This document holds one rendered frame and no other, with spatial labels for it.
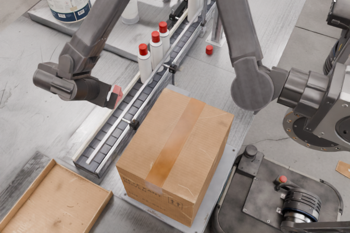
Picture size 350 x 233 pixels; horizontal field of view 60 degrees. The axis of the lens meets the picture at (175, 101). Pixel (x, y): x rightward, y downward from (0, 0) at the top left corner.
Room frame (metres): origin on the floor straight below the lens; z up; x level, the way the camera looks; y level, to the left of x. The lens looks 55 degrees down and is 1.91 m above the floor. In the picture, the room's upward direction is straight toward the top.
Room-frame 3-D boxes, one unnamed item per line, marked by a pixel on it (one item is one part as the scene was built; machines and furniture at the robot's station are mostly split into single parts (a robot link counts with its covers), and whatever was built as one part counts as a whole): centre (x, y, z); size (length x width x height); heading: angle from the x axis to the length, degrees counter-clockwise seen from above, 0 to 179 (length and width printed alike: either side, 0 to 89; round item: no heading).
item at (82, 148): (0.92, 0.11, 0.90); 1.07 x 0.01 x 0.02; 152
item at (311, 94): (0.34, -0.24, 1.45); 0.09 x 0.08 x 0.12; 154
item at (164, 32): (0.95, 0.05, 0.98); 0.05 x 0.05 x 0.20
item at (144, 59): (0.82, 0.12, 0.98); 0.05 x 0.05 x 0.20
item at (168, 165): (0.42, -0.01, 0.99); 0.30 x 0.24 x 0.27; 154
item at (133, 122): (0.57, 0.17, 0.91); 0.07 x 0.03 x 0.16; 62
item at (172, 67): (0.83, 0.03, 0.91); 0.07 x 0.03 x 0.16; 62
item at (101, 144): (0.88, 0.04, 0.95); 1.07 x 0.01 x 0.01; 152
